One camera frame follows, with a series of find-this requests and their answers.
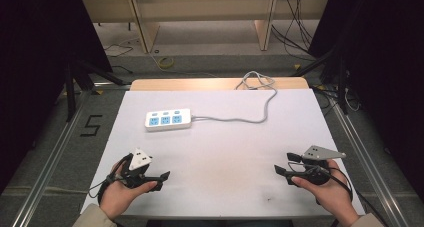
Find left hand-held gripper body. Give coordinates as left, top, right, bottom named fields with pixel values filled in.
left=119, top=147, right=153, bottom=190

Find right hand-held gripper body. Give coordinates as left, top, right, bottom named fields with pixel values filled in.
left=298, top=144, right=348, bottom=187

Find person's left hand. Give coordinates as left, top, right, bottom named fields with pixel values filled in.
left=98, top=160, right=159, bottom=221

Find person's right hand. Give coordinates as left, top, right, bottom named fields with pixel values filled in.
left=290, top=158, right=362, bottom=219

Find white power strip blue sockets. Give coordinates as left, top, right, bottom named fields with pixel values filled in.
left=144, top=107, right=194, bottom=133

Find black tripod stand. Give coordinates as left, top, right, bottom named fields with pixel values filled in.
left=63, top=51, right=133, bottom=123
left=291, top=36, right=354, bottom=116

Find wooden table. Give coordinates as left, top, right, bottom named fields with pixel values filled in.
left=129, top=77, right=310, bottom=92

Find black curtain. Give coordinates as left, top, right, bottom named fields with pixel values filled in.
left=0, top=0, right=114, bottom=195
left=308, top=0, right=424, bottom=203

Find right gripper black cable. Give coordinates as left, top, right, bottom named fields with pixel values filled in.
left=288, top=161, right=392, bottom=227

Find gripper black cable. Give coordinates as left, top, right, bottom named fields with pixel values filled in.
left=87, top=153, right=134, bottom=205
left=288, top=161, right=392, bottom=227

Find aluminium floor rail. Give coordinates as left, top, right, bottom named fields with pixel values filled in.
left=9, top=90, right=93, bottom=227
left=328, top=96, right=412, bottom=227

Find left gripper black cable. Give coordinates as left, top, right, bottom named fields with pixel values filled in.
left=87, top=153, right=134, bottom=205

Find grey power strip cable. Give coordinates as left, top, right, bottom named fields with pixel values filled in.
left=191, top=70, right=279, bottom=124

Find yellow cable coil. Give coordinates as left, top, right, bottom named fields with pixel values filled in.
left=157, top=56, right=176, bottom=70

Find thin black floor cable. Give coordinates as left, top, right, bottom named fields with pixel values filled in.
left=103, top=41, right=134, bottom=75

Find bundle of black cables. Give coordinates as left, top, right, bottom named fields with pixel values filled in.
left=270, top=0, right=316, bottom=59

